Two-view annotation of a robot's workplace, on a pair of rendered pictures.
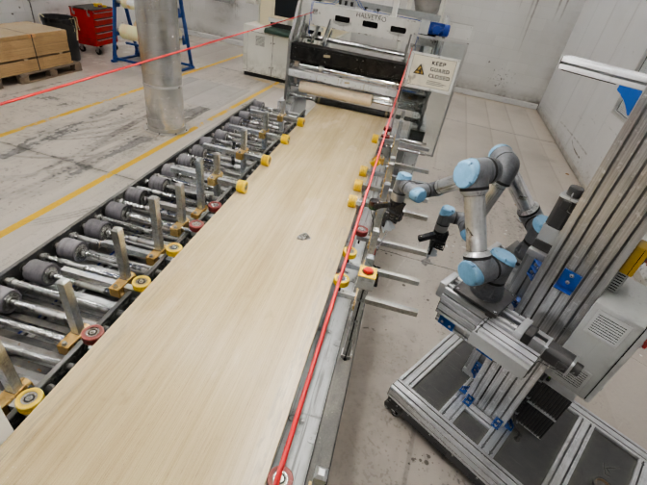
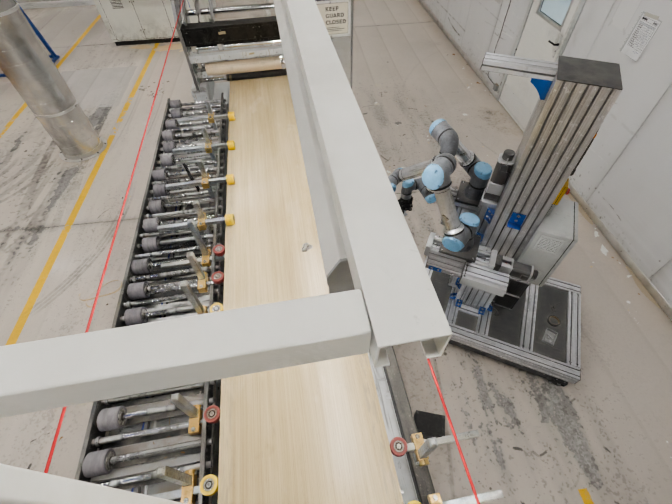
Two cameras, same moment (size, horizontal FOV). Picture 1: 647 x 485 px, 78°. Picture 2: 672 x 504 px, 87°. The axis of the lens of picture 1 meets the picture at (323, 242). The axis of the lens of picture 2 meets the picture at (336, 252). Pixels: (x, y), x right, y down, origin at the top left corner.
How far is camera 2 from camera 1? 0.73 m
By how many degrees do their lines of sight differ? 20
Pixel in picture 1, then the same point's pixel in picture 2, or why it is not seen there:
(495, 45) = not seen: outside the picture
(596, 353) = (543, 259)
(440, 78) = (337, 22)
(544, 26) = not seen: outside the picture
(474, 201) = (444, 196)
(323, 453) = (403, 405)
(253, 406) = (355, 408)
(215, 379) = (319, 402)
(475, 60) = not seen: outside the picture
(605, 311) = (545, 234)
